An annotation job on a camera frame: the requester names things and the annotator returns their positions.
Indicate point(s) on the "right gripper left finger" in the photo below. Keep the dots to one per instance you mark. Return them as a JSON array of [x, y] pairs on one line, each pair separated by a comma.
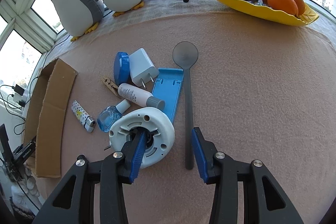
[[72, 201]]

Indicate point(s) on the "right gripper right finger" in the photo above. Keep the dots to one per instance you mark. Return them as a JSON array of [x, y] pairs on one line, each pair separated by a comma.
[[264, 199]]

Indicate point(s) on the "white round plastic base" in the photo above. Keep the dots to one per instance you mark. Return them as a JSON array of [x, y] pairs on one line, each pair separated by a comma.
[[159, 131]]

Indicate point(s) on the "cardboard box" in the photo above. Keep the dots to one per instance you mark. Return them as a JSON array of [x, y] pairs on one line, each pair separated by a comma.
[[45, 117]]

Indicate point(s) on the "patterned cigarette lighter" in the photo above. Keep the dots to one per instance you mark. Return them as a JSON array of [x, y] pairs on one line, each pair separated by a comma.
[[85, 119]]

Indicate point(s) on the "blue small liquid bottle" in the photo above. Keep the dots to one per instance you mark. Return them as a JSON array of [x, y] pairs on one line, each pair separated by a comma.
[[111, 114]]

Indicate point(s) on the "pink table cloth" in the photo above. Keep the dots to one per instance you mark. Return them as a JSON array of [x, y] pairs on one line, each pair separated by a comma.
[[261, 90]]

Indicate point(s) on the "white power strip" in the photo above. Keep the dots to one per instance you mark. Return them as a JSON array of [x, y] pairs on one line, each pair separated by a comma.
[[24, 101]]

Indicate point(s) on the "black power adapter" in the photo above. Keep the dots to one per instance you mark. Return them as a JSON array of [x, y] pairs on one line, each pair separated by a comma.
[[19, 90]]

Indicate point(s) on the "wooden clothespin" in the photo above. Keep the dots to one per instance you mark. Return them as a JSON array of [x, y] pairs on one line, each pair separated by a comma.
[[110, 85]]

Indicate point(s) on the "white bottle grey cap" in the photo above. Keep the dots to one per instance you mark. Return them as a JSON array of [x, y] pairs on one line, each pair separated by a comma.
[[140, 97]]

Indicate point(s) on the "blue round contact case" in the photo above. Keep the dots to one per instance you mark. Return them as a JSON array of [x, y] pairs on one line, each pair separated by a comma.
[[121, 68]]

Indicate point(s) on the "blue plastic case lid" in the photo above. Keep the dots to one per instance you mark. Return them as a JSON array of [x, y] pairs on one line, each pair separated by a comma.
[[167, 87]]

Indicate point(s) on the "white usb charger plug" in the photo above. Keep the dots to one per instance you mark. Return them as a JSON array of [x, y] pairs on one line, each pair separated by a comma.
[[142, 69]]

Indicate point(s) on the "left plush penguin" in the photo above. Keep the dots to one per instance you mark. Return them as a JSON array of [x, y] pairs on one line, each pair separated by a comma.
[[79, 17]]

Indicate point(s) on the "middle orange fruit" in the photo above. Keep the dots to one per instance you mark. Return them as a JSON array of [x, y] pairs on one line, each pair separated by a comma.
[[288, 6]]

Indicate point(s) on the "grey long-handled spoon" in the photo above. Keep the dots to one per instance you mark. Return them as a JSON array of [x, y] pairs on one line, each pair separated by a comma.
[[185, 55]]

